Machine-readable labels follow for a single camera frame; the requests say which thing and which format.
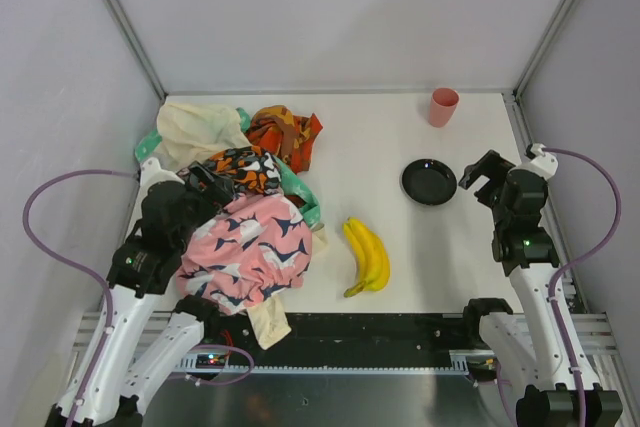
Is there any mint green cloth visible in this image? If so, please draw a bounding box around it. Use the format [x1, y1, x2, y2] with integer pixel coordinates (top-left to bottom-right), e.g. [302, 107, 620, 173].
[134, 107, 321, 228]

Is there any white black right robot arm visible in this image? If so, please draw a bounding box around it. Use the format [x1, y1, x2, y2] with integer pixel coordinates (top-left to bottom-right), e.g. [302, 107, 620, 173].
[459, 144, 623, 426]

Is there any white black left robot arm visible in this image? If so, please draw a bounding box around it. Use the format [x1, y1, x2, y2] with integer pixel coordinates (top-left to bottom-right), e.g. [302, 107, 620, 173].
[46, 162, 234, 426]

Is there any black orange patterned cloth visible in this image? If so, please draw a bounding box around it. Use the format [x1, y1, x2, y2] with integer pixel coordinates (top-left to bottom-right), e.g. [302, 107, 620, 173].
[204, 146, 281, 195]

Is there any cream white cloth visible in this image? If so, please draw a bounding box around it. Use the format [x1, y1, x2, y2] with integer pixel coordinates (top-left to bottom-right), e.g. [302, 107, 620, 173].
[149, 101, 250, 171]

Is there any pink whale print cloth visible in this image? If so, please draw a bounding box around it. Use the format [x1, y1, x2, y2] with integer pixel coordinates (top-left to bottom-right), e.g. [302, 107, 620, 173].
[176, 194, 313, 315]

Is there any red brown patterned cloth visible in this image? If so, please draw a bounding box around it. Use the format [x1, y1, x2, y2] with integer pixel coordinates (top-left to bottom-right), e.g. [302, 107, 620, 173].
[246, 105, 323, 173]

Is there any black round plate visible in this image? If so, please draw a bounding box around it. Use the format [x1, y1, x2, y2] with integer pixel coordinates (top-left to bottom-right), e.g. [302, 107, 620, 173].
[401, 159, 457, 206]

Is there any pink plastic cup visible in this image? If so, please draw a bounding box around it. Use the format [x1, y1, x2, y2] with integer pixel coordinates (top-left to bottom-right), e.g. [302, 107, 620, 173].
[428, 88, 459, 128]

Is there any yellow banana bunch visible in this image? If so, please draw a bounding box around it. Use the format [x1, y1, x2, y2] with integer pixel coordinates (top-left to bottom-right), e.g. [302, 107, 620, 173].
[342, 217, 391, 298]

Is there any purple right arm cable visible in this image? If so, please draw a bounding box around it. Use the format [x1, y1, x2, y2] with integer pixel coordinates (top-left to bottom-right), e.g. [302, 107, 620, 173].
[543, 147, 623, 427]

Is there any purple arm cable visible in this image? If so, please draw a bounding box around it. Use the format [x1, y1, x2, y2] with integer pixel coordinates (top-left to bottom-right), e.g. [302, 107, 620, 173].
[23, 169, 140, 421]
[543, 147, 623, 427]

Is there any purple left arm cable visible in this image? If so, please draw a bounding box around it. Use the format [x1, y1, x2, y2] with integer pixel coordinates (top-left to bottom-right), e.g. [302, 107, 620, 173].
[23, 169, 140, 421]

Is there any aluminium frame rail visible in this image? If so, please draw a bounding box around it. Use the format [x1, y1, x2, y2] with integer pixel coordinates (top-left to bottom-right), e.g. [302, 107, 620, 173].
[72, 310, 614, 384]

